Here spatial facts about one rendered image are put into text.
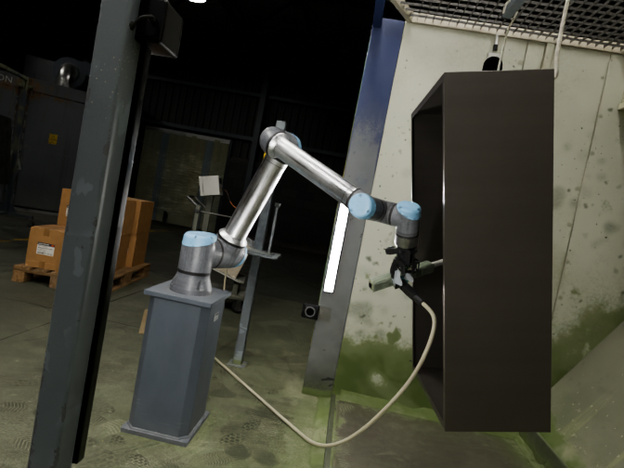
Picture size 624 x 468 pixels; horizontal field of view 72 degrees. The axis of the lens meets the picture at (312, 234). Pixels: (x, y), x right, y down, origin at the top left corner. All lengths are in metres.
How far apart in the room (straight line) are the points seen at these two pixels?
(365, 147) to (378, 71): 0.45
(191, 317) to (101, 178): 1.28
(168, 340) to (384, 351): 1.29
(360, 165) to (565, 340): 1.55
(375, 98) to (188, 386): 1.84
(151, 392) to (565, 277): 2.27
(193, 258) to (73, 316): 1.24
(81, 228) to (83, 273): 0.07
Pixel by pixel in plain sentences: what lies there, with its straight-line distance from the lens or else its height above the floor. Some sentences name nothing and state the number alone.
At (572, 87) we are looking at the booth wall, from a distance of 2.94.
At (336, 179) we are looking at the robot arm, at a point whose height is 1.24.
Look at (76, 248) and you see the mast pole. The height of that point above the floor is 0.98.
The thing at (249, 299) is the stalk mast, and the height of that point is 0.45.
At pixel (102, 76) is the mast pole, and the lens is 0.76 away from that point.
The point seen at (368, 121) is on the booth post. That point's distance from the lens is 2.63.
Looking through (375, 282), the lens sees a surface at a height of 0.87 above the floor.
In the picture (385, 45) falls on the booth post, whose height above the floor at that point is 2.14.
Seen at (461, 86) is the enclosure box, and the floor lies 1.60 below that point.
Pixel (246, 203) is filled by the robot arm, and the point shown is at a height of 1.08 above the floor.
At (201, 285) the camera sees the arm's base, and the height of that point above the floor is 0.69.
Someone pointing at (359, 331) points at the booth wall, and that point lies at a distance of 2.65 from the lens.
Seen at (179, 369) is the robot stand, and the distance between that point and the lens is 2.03.
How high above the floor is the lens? 1.11
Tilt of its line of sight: 3 degrees down
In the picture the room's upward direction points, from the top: 11 degrees clockwise
